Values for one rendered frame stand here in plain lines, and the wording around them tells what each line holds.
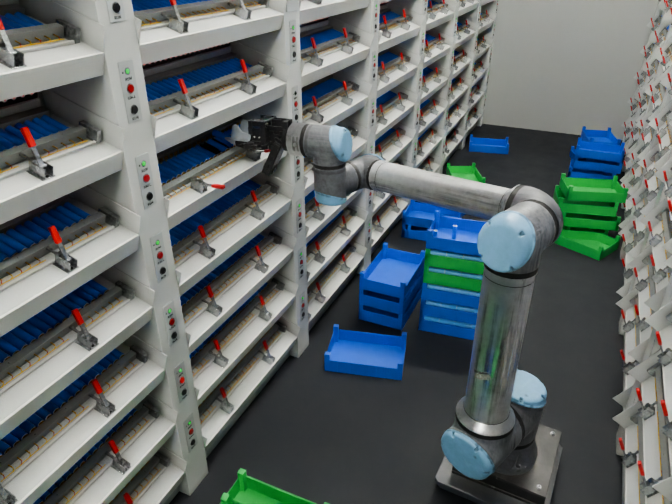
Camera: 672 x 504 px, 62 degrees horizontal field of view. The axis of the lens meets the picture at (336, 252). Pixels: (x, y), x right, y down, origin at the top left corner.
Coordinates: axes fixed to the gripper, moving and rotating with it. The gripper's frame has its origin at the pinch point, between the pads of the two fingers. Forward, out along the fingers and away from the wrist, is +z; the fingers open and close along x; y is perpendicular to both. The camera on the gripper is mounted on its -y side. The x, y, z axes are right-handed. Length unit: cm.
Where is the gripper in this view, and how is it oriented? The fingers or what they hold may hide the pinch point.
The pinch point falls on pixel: (231, 139)
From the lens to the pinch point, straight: 169.9
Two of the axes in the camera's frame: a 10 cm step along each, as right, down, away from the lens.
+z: -9.2, -1.6, 3.6
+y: -0.3, -8.8, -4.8
